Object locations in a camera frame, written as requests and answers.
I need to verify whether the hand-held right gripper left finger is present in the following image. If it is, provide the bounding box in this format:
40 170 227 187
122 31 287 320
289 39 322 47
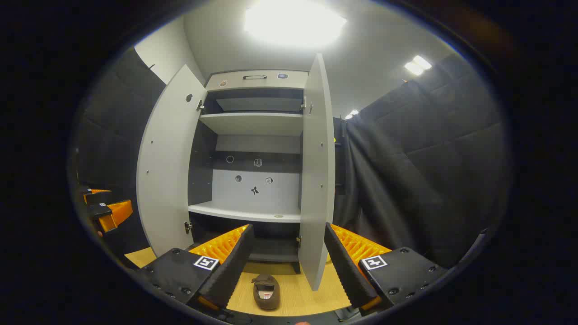
138 223 255 312

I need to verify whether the grey cabinet door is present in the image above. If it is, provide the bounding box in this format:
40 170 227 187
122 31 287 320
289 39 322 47
298 53 336 292
136 64 208 258

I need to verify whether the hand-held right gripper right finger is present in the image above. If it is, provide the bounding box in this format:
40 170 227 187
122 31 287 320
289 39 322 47
324 223 447 316

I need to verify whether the grey shoe cabinet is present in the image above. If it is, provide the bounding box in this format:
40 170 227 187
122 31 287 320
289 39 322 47
187 69 311 274

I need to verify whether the grey cabinet drawer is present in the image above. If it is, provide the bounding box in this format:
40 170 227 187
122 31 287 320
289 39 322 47
205 69 309 92

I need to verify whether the brown fuzzy shoe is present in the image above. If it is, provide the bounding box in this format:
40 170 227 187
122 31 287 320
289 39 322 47
252 274 281 311

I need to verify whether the large ceiling light panel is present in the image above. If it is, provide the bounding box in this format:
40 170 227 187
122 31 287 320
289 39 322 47
244 0 347 48

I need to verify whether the black backdrop cloth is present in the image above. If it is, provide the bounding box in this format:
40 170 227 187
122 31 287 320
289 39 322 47
333 53 512 269
75 47 167 267

